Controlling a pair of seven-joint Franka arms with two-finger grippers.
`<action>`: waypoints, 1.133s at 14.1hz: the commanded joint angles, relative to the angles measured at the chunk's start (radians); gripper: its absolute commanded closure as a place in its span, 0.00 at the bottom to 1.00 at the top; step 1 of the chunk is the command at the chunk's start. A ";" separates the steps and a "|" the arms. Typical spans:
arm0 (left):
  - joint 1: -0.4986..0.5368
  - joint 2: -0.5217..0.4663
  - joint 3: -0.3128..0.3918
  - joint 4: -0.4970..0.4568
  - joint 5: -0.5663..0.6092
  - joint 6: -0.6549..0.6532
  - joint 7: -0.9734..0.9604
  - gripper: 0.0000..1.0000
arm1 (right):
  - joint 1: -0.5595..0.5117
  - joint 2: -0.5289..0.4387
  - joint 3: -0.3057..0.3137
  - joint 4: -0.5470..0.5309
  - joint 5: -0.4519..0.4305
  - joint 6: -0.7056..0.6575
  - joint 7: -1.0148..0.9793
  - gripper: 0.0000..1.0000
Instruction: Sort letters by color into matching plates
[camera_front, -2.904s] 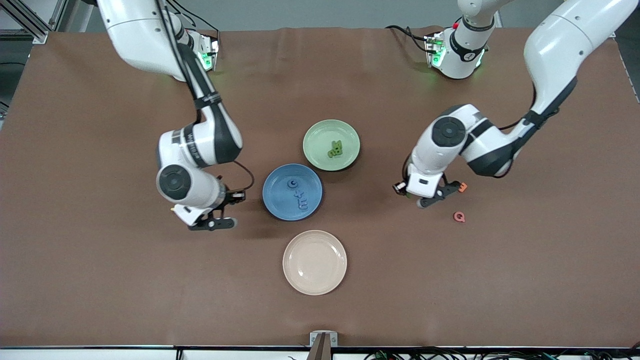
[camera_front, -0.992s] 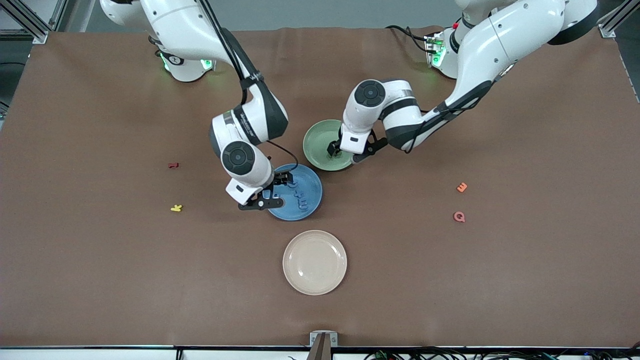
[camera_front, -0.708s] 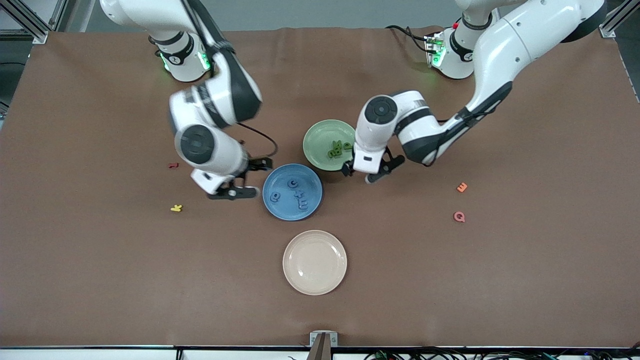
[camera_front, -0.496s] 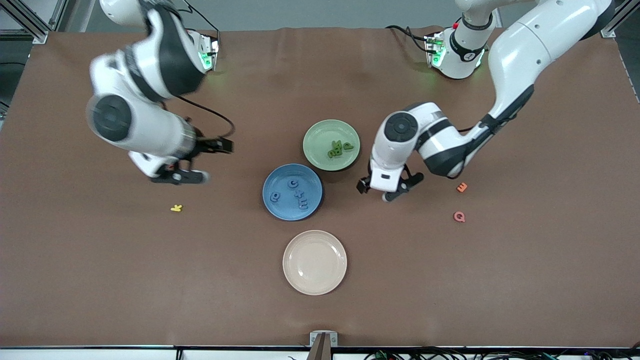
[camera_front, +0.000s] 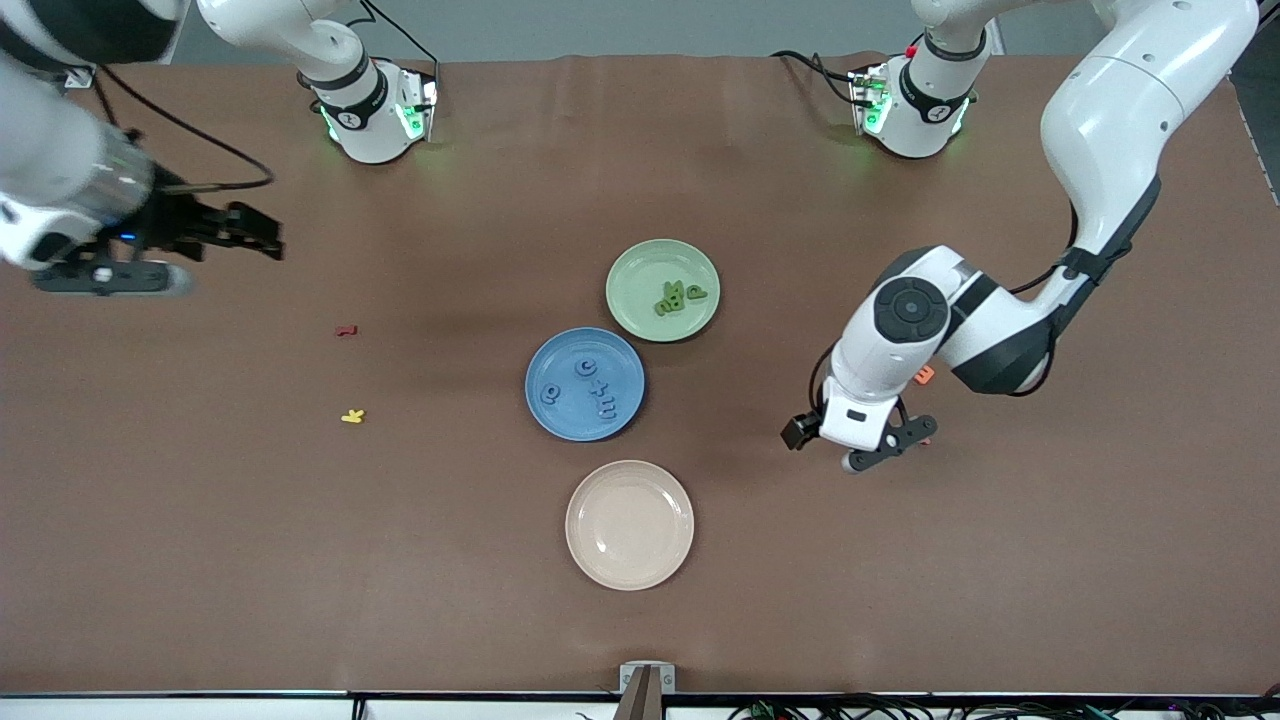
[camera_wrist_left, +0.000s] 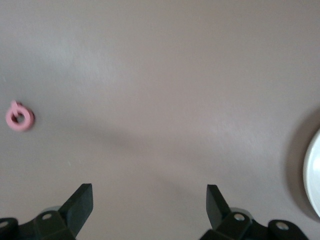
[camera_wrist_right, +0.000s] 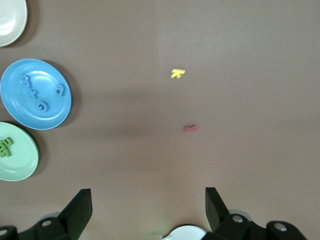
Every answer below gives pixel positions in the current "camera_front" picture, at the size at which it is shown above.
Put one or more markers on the brown table mat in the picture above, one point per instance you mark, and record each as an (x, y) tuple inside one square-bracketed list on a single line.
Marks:
[(300, 580)]

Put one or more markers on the beige pink plate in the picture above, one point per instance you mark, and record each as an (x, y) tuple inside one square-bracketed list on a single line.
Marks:
[(630, 525)]

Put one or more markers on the aluminium frame post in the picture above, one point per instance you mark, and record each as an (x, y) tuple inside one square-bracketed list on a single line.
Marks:
[(82, 77)]

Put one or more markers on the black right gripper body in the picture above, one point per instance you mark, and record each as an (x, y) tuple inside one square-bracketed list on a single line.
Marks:
[(176, 221)]

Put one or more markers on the green plate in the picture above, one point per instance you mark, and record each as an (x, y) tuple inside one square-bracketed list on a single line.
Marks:
[(635, 280)]

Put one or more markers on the blue plate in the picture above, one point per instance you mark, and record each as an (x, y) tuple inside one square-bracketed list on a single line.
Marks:
[(570, 420)]

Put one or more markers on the blue foam letter c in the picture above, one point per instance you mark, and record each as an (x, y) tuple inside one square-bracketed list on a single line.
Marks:
[(579, 367)]

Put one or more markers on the camera stand post with bracket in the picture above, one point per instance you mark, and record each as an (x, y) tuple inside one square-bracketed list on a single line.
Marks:
[(648, 695)]

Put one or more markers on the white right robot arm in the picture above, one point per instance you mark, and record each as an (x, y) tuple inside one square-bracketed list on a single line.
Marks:
[(50, 150)]

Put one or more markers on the blue foam letter m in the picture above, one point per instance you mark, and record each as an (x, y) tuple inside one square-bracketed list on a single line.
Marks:
[(605, 409)]

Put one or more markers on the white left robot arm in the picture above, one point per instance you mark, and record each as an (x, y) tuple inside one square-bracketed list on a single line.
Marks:
[(1120, 110)]

